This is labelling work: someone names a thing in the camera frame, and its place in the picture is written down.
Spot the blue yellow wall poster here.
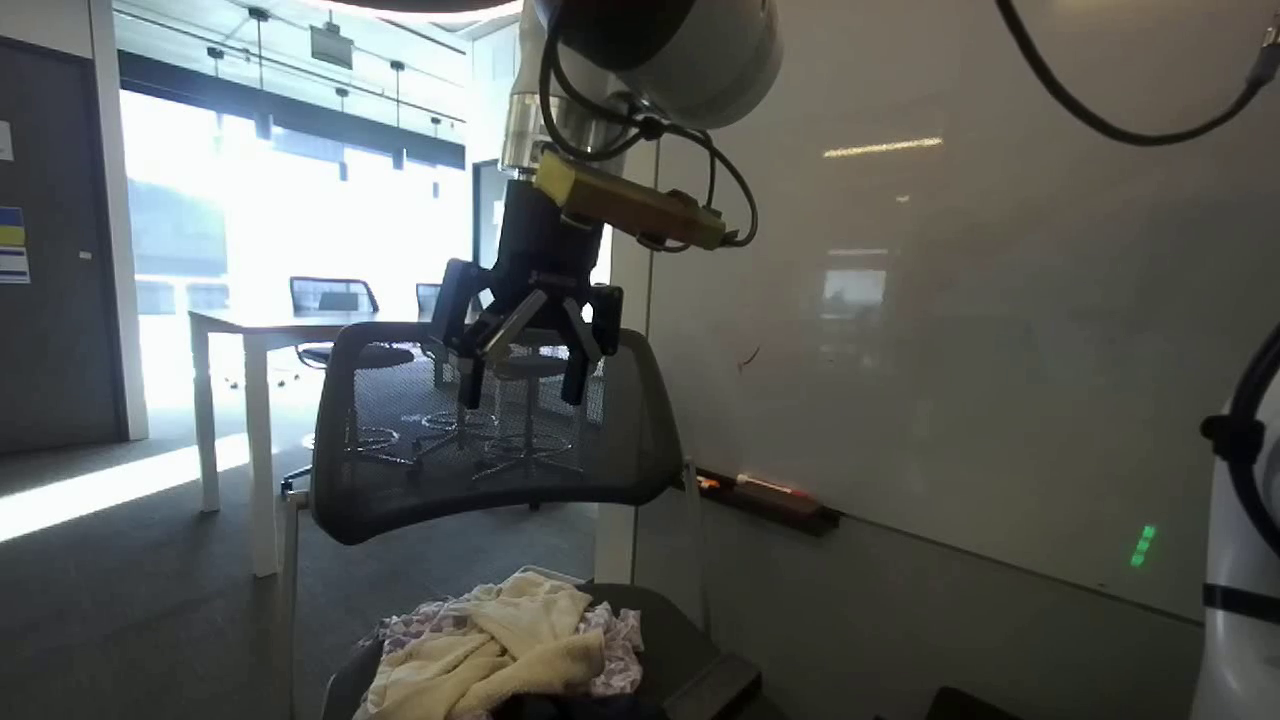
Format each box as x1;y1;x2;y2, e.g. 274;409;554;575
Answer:
0;204;35;293

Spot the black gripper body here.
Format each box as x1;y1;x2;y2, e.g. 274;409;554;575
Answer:
490;176;607;308

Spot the black cable grey connector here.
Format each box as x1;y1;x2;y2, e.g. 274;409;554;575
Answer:
536;0;1280;257

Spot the thick black looped cable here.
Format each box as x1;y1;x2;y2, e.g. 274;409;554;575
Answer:
1195;320;1280;564

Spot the white table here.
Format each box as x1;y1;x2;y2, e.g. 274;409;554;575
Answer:
185;308;451;579

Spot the dark door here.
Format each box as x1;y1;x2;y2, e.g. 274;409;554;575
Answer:
0;38;133;458

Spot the cream cloth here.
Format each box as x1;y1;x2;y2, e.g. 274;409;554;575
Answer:
353;569;613;720

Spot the grey flat board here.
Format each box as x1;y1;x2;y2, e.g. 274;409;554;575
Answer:
582;579;767;720

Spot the dark background office chair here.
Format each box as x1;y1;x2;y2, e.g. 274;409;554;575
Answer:
410;281;451;327
284;274;420;380

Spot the hanging ceiling sign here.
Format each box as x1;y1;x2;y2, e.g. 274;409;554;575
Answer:
302;15;359;76

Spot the black mesh office chair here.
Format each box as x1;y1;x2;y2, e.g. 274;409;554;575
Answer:
274;318;767;720

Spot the floral patterned cloth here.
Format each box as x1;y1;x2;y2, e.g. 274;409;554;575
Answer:
375;592;653;706

